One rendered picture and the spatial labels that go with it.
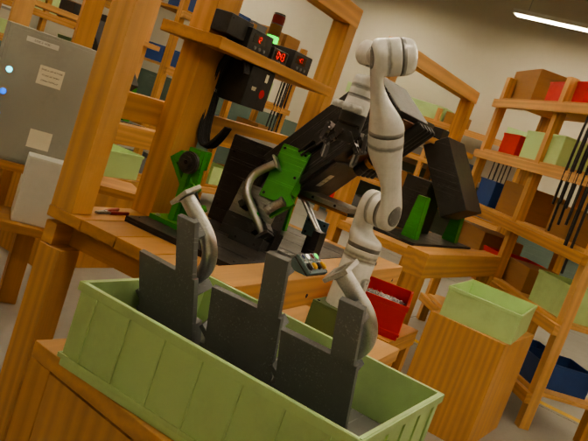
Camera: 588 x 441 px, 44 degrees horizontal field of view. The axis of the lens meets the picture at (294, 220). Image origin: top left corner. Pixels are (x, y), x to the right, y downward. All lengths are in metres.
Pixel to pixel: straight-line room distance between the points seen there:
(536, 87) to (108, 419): 5.36
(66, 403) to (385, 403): 0.63
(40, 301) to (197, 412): 1.19
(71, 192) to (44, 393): 0.90
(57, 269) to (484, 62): 10.24
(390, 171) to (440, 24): 10.64
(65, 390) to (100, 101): 1.03
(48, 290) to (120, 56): 0.74
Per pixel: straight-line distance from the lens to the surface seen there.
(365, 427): 1.51
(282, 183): 2.60
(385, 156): 1.85
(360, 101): 2.08
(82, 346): 1.43
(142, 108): 2.52
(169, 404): 1.32
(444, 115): 11.58
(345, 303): 1.17
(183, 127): 2.57
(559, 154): 5.56
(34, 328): 2.42
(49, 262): 2.36
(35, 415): 1.58
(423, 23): 12.58
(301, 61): 2.95
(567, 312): 4.81
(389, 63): 1.77
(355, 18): 3.50
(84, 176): 2.28
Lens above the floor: 1.38
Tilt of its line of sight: 8 degrees down
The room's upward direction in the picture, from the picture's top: 19 degrees clockwise
